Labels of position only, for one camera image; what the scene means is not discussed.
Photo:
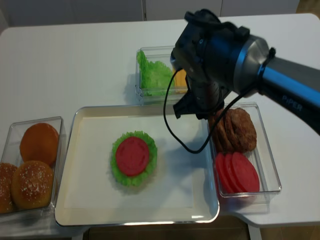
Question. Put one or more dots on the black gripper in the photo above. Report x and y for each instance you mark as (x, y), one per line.
(204, 100)

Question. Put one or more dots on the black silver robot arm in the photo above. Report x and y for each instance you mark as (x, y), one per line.
(219, 58)

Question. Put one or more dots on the yellow cheese slices stack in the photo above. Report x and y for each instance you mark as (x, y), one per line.
(180, 83)

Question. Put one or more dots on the green lettuce leaves in box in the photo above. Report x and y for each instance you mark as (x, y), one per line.
(155, 76)

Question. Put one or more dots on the clear box with lettuce cheese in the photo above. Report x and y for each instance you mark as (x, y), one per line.
(163, 54)

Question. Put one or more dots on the green lettuce leaf on tray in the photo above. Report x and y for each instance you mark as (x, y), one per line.
(134, 181)

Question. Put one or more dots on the middle brown meat patty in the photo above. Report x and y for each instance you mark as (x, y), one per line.
(228, 147)

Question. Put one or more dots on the brown meat patty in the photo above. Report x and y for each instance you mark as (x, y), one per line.
(217, 137)
(228, 147)
(243, 130)

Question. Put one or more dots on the back brown meat patty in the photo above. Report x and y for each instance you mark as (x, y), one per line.
(217, 137)

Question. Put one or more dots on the front brown meat patty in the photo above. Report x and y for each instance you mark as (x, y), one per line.
(243, 130)

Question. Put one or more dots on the white parchment paper sheet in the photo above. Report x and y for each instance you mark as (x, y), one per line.
(91, 183)

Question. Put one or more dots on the middle red tomato slice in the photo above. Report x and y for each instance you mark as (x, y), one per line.
(229, 174)

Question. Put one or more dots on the red tomato slice on tray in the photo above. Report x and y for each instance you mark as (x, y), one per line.
(132, 156)

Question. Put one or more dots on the back red tomato slice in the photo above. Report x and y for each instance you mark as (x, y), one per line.
(219, 164)

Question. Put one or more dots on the clear box with patties tomatoes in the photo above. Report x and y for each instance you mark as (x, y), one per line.
(262, 160)

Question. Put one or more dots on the front red tomato slice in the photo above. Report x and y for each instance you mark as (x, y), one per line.
(245, 173)

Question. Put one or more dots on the white metal serving tray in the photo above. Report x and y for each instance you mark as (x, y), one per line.
(205, 207)

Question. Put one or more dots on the plain orange bun bottom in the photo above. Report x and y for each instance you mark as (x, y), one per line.
(40, 143)

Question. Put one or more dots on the clear box with buns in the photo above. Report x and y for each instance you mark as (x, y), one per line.
(11, 154)

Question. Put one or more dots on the sesame bun top right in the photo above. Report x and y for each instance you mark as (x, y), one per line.
(32, 185)

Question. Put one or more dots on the sesame bun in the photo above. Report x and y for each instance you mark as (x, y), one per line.
(6, 175)
(32, 185)

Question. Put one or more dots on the sesame bun top left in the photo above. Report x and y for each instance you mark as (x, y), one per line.
(6, 175)

